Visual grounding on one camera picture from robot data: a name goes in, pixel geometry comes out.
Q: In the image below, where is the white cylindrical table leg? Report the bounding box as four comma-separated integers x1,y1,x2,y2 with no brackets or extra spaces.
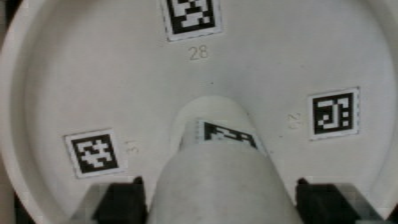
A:
148,96,305,224

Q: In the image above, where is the white round table top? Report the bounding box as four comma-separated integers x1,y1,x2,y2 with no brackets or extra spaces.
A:
0,0,398,224

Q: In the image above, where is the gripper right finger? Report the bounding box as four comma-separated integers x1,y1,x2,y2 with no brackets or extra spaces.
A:
296,178,386,224

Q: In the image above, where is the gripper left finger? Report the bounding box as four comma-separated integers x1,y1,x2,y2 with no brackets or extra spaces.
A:
68,177,148,224

